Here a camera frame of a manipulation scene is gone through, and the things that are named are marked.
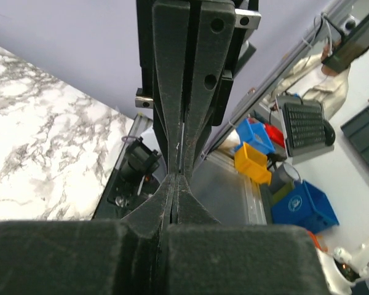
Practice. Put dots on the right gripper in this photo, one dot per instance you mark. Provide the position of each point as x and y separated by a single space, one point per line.
189 54

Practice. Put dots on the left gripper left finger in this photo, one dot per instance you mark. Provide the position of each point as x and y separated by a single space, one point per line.
103 256

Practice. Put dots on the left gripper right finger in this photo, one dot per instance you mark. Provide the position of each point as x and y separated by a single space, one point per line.
206 257

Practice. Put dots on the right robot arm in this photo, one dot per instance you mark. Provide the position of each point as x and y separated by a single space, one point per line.
190 52

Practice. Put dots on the yellow storage bin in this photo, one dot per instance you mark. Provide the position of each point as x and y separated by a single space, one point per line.
253 164

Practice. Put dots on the large blue bin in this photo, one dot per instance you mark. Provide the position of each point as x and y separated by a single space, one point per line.
305 206

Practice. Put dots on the orange storage bin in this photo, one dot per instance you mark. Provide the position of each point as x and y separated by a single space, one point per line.
319 241

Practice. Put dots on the person in beige jacket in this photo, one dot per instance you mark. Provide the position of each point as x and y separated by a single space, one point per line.
314 81

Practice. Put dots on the blue storage bin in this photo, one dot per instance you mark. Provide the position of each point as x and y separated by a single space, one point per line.
255 135

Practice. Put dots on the red storage bin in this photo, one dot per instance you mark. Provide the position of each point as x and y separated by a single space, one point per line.
275 135

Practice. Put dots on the black keyboard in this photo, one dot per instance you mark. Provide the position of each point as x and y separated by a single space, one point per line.
304 125

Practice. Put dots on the black computer mouse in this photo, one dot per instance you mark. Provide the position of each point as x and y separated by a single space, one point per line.
330 134

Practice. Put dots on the aluminium frame rail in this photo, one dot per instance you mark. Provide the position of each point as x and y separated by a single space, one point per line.
224 193

